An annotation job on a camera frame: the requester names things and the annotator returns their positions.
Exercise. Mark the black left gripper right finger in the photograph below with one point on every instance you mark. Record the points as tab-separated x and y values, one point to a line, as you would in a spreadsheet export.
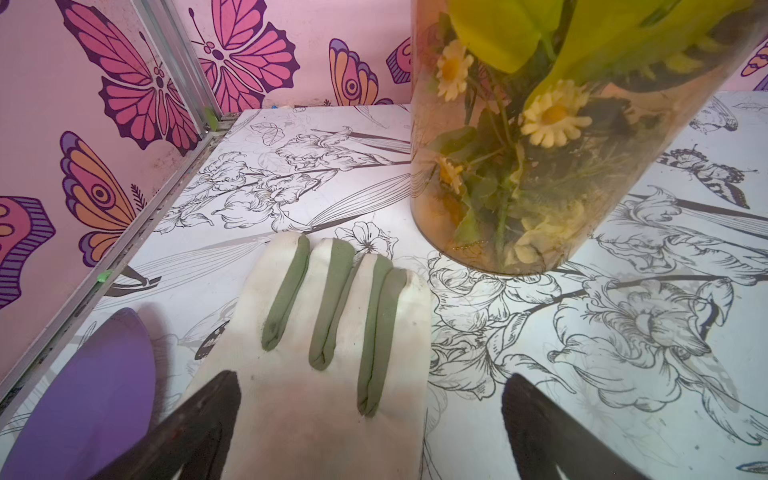
548	443

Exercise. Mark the glass vase with plants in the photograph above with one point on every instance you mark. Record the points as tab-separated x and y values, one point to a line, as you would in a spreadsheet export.
532	119

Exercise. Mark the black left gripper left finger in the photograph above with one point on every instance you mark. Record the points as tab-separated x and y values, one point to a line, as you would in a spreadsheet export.
191	443

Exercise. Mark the aluminium frame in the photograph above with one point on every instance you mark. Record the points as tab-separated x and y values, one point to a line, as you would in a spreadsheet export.
103	108

